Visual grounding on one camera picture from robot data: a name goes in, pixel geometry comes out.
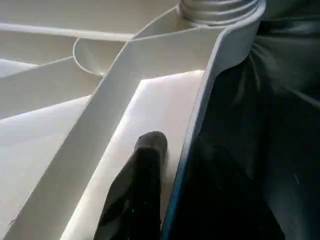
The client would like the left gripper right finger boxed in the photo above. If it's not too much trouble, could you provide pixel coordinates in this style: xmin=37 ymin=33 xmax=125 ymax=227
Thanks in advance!
xmin=162 ymin=136 xmax=287 ymax=240

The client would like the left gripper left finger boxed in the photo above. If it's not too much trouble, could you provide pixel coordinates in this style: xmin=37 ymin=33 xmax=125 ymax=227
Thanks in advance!
xmin=94 ymin=131 xmax=169 ymax=240

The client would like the black mat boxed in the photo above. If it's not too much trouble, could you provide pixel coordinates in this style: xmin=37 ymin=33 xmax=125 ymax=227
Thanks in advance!
xmin=160 ymin=0 xmax=320 ymax=240

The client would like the white plastic table top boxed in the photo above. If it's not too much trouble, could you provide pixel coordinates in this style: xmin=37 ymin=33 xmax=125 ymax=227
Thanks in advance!
xmin=0 ymin=0 xmax=267 ymax=240

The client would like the white plastic table leg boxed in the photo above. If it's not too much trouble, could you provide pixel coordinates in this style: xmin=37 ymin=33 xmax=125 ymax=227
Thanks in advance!
xmin=177 ymin=0 xmax=262 ymax=27

